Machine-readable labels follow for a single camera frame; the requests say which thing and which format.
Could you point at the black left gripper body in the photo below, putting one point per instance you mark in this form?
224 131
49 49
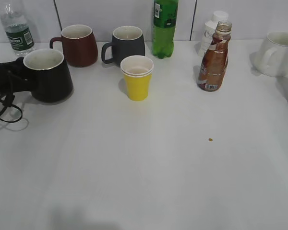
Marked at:
14 77

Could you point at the black ceramic mug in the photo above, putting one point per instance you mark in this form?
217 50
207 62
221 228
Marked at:
49 69

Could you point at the brown drink bottle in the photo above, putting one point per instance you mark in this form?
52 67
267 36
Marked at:
215 60

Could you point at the yellow paper cup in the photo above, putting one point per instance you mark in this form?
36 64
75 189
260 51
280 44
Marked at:
137 71

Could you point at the clear water bottle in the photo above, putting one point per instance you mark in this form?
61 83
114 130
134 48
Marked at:
15 24

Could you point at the red ceramic mug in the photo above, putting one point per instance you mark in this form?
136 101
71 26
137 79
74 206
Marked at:
78 44

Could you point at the grey ceramic mug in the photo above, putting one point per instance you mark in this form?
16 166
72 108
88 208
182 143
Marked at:
126 41

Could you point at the green soda bottle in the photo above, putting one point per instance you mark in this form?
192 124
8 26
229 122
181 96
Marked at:
164 24

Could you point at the white carton bottle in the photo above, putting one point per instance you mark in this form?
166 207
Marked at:
209 29

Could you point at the white ceramic mug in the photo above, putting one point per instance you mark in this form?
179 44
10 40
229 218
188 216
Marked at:
272 57

